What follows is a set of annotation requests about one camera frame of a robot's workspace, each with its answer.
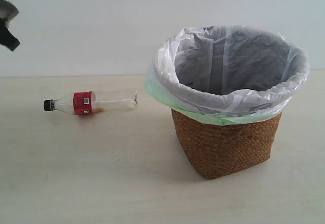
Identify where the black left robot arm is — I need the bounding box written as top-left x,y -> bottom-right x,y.
1,0 -> 20,51

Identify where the woven brown wicker basket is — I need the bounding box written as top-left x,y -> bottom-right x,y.
171,110 -> 281,179

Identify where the white plastic bin liner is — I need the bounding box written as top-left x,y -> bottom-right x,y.
148,26 -> 310,117

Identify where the red label clear bottle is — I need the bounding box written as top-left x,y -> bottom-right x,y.
43,89 -> 138,116

